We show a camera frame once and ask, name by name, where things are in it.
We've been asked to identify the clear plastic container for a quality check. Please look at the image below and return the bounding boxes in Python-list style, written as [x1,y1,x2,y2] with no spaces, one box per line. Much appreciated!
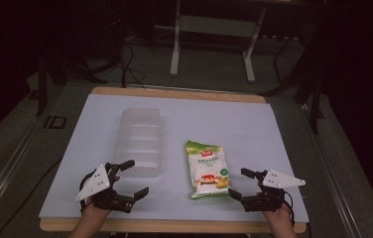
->
[112,106,165,179]

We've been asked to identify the metal floor rail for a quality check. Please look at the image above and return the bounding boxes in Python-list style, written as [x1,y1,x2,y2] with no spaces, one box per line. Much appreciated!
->
[0,120,45,226]
[302,100,364,238]

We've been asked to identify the white metal stand frame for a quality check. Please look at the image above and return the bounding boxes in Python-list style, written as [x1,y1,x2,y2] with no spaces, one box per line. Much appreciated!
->
[169,0,269,84]

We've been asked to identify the black floor bracket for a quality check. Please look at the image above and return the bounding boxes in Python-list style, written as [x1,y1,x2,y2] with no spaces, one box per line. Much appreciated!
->
[43,114,67,130]

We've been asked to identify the white table mat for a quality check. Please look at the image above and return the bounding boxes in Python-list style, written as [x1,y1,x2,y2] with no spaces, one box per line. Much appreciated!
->
[38,93,310,223]

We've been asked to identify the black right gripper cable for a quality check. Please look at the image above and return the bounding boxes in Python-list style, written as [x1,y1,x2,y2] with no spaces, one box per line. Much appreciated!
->
[283,189,297,227]

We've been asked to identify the person's left hand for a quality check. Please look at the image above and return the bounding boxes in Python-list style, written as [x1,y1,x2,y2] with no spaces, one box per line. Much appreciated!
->
[81,197,111,221]

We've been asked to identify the wooden table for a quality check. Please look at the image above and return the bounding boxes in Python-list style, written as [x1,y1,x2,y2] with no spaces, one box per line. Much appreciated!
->
[38,85,309,235]

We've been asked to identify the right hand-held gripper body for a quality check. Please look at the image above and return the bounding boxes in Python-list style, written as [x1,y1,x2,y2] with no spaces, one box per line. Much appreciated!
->
[240,168,307,213]

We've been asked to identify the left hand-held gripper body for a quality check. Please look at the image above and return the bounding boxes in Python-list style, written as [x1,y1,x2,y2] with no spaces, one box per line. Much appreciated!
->
[74,162,136,214]

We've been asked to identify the black metal stand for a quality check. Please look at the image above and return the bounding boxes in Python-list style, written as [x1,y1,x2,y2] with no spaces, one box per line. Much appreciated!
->
[308,73,325,136]

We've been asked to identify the green and white snack packet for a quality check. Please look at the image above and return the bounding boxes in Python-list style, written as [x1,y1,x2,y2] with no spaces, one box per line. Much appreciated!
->
[185,139,231,200]

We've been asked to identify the black floor cables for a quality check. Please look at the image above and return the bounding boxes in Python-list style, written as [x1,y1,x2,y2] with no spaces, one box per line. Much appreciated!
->
[118,19,148,89]

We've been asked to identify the person's right hand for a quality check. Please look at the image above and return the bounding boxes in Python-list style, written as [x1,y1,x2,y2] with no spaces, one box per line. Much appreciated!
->
[262,202,295,229]

